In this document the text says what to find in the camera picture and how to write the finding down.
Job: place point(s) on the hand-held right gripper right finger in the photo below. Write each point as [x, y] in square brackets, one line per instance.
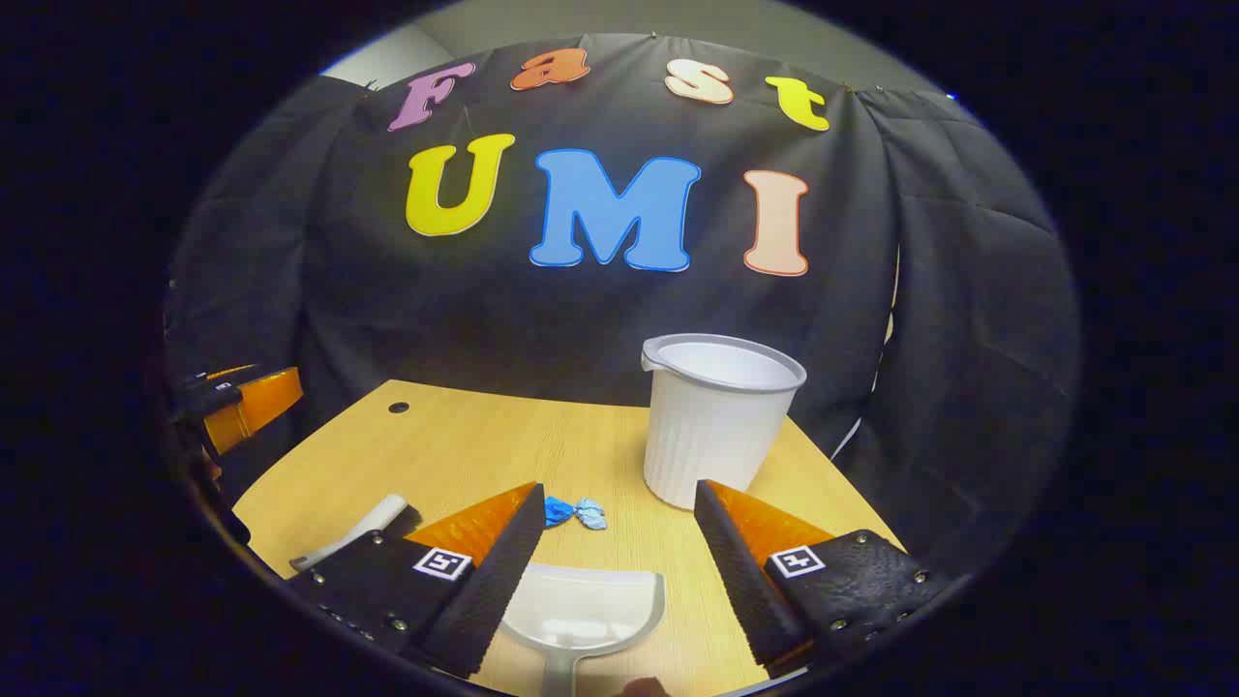
[740, 581]

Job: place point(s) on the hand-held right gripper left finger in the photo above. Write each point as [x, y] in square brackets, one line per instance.
[494, 581]

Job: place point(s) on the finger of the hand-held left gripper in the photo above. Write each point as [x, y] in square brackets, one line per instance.
[256, 402]

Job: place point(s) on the white dustpan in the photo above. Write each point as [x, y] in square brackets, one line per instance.
[581, 610]

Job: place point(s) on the dark blue paper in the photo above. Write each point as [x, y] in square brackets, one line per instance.
[559, 511]

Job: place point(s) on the light blue paper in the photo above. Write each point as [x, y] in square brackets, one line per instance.
[591, 514]

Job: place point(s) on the small white broom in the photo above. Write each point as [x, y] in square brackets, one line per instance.
[358, 532]

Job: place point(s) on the white ribbed garbage bin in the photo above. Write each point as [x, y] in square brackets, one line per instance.
[711, 436]

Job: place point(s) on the wooden desktop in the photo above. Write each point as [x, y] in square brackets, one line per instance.
[581, 455]

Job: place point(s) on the black backdrop cloth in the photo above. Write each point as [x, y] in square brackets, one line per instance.
[581, 319]

